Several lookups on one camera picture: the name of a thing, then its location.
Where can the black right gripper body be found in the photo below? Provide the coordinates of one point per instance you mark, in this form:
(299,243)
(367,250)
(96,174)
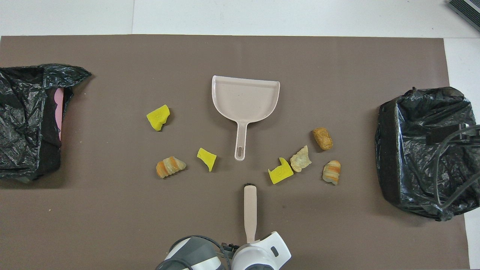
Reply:
(459,134)

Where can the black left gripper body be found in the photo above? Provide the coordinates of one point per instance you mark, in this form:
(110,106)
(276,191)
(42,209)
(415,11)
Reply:
(229,250)

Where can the beige hand brush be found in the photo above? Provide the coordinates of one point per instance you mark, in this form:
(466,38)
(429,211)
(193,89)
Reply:
(250,210)

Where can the notched yellow sponge piece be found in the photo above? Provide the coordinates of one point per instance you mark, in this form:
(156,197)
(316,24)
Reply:
(280,175)

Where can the small yellow sponge wedge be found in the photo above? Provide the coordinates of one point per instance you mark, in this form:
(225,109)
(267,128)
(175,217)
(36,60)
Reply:
(206,156)

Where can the striped toy croissant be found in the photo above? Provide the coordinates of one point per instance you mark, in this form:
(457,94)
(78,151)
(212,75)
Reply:
(332,172)
(169,167)

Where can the brown toy bread roll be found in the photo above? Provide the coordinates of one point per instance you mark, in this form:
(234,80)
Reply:
(323,138)

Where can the pale flaky toy pastry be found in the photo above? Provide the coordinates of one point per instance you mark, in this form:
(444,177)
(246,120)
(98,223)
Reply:
(300,159)

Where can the large yellow sponge piece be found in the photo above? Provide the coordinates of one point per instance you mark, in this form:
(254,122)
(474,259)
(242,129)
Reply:
(157,118)

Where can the beige plastic dustpan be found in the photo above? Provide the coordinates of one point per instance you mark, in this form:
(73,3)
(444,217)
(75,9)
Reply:
(243,99)

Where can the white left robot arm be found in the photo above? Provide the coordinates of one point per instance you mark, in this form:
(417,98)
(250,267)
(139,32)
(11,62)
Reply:
(262,257)

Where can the black bagged bin pink side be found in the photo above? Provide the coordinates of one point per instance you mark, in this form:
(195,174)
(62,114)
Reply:
(22,97)

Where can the brown table mat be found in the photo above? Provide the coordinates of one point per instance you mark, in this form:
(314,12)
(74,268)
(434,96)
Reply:
(112,225)

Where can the dark grey ribbed panel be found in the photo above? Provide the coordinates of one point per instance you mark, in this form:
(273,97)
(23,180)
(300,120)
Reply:
(468,9)

